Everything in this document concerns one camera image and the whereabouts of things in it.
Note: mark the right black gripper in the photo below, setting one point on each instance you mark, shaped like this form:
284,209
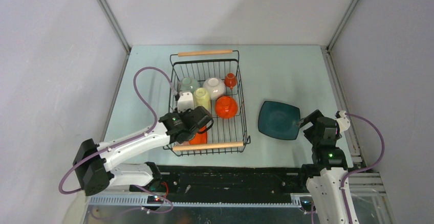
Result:
312,118

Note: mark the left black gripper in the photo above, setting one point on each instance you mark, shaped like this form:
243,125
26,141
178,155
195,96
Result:
180,113

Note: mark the orange round plate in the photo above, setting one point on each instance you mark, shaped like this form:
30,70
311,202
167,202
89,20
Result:
200,138

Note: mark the teal square plate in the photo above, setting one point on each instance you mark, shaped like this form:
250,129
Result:
279,120

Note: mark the yellow ceramic mug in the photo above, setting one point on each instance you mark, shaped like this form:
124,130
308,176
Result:
201,97

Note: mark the white pink fluted plate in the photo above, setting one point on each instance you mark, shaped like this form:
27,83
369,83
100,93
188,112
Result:
186,143

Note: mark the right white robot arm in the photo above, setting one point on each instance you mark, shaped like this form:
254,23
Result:
326,178

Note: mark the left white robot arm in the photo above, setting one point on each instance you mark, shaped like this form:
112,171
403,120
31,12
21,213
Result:
99,166

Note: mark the orange glossy bowl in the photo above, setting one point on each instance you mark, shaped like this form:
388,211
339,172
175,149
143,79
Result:
226,107

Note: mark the white ceramic bowl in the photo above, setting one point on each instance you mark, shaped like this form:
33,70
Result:
215,87

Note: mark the green floral ceramic bowl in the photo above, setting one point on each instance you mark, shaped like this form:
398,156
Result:
188,84

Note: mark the small orange ceramic cup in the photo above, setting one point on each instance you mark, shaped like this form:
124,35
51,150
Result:
230,80

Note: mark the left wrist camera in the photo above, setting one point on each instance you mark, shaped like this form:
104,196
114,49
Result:
185,101

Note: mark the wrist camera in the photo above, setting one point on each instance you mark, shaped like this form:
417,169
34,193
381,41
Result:
185,101
343,123

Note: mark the black wire dish rack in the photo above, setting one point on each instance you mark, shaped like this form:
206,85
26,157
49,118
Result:
230,134

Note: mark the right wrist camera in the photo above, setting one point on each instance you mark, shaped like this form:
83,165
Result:
343,123

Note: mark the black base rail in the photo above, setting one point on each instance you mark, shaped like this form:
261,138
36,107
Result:
211,184

